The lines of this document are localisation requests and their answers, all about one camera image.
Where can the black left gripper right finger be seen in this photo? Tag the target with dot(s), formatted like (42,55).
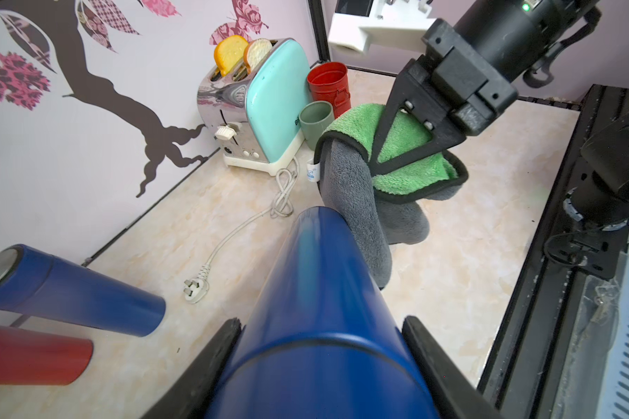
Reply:
(454,396)

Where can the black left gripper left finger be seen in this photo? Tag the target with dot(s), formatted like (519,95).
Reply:
(190,396)

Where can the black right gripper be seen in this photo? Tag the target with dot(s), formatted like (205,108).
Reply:
(437,101)

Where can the green and grey cloth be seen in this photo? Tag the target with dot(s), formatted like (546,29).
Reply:
(380,210)

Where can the dark blue thermos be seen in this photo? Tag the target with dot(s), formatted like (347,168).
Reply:
(321,341)

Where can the red thermos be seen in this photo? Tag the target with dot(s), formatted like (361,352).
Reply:
(33,358)

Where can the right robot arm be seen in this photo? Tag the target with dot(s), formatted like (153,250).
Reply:
(523,38)

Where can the red cup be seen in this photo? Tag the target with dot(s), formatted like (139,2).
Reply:
(329,82)

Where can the green cup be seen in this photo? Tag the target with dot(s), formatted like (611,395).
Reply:
(314,120)

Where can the mint green toaster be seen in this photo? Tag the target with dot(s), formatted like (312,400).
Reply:
(254,114)

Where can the pale bread slice front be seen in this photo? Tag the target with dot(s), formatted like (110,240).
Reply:
(255,52)

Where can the yellow bread slice back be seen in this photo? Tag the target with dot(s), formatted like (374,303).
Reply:
(229,52)

